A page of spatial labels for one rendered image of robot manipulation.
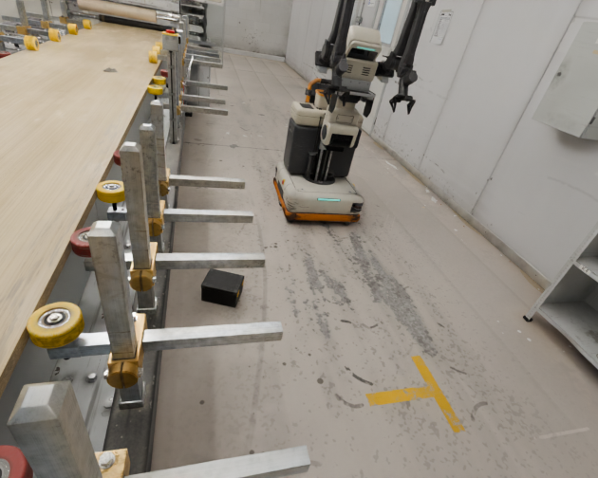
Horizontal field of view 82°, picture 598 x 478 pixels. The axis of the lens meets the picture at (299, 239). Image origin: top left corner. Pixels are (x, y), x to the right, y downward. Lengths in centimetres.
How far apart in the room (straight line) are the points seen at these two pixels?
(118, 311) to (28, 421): 29
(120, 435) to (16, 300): 31
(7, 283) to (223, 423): 102
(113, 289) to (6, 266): 34
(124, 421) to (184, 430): 78
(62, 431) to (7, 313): 43
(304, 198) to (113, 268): 214
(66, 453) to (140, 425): 41
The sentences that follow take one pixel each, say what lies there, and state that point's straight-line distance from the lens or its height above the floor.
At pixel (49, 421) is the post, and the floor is 111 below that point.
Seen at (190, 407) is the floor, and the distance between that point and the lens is 163.
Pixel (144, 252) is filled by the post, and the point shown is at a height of 90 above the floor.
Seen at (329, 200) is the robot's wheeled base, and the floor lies 25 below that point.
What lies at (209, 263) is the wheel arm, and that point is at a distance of 93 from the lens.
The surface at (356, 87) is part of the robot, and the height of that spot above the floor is 106.
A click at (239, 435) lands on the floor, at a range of 158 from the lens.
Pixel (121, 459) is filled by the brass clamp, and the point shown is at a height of 83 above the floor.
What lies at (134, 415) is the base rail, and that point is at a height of 70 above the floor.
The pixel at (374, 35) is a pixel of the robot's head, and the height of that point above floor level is 136.
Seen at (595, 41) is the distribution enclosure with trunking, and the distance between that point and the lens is 296.
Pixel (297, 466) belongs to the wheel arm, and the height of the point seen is 82.
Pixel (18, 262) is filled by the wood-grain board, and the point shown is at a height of 90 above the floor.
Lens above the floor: 142
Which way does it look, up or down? 33 degrees down
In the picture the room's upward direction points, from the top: 12 degrees clockwise
